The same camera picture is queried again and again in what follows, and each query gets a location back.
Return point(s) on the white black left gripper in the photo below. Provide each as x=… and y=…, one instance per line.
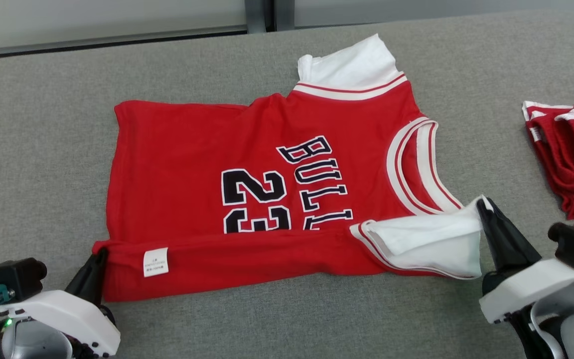
x=68, y=311

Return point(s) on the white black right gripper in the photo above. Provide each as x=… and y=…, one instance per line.
x=531, y=289

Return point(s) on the red basketball jersey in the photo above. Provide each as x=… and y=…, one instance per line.
x=177, y=164

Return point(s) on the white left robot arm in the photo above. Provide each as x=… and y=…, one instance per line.
x=38, y=344

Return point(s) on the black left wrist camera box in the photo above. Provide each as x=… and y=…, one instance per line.
x=13, y=276

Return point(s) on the dark wall base rail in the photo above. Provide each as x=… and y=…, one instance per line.
x=92, y=42

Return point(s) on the grey partition post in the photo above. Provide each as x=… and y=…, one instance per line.
x=257, y=15

